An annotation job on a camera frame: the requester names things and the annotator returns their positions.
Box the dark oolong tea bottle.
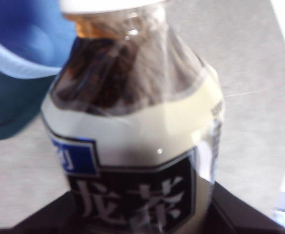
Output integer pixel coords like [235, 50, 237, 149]
[40, 0, 225, 234]

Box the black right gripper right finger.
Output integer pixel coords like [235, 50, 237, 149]
[205, 182, 285, 234]

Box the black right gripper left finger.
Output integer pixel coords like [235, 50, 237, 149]
[8, 194, 83, 234]

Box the blue ribbed plastic cup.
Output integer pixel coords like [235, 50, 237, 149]
[0, 0, 79, 75]

